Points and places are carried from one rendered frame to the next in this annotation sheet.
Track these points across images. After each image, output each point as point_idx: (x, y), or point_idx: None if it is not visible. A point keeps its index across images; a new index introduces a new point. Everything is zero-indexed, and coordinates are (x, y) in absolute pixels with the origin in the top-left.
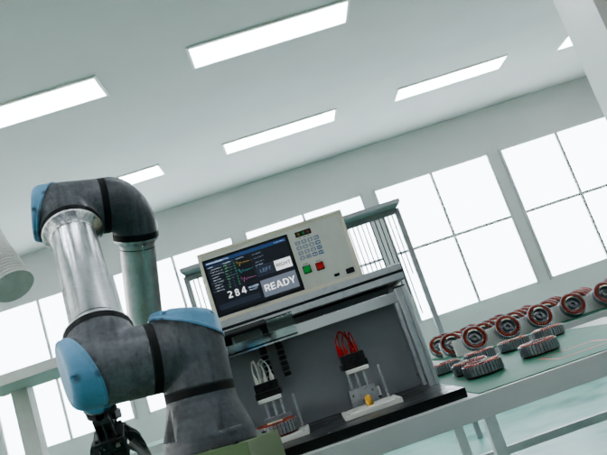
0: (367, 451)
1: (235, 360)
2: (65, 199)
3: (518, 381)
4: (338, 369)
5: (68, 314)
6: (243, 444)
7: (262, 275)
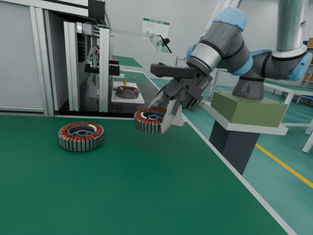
0: None
1: (63, 36)
2: None
3: (153, 83)
4: (80, 63)
5: (303, 37)
6: None
7: None
